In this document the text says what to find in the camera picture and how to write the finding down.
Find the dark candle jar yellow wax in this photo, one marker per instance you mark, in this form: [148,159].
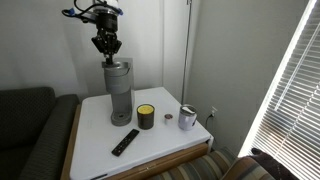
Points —
[145,118]

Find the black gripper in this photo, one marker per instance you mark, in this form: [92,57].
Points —
[106,25]

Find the gray coffeemaker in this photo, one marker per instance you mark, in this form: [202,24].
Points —
[120,86]

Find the thin gray wall rod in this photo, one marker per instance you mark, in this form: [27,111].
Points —
[186,50]

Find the dark gray textured sofa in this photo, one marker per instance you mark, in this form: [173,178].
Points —
[30,133]

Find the white plastic board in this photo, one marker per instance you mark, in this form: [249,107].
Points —
[160,143]

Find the black remote control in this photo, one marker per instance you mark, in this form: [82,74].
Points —
[125,142]

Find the dark fuzzy blanket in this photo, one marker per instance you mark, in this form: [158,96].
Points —
[276,163]

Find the striped sofa cushion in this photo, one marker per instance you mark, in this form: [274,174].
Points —
[246,168]

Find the white window blinds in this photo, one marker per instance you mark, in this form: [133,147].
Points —
[293,100]

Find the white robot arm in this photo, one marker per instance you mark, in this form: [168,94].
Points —
[106,4]

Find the small coffee pod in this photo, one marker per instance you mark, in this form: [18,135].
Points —
[168,119]

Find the white lidded mug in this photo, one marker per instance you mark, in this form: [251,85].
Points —
[187,118]

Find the striped fabric sofa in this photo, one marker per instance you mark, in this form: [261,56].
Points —
[200,166]

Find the white wall outlet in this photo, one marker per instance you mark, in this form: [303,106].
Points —
[213,110]

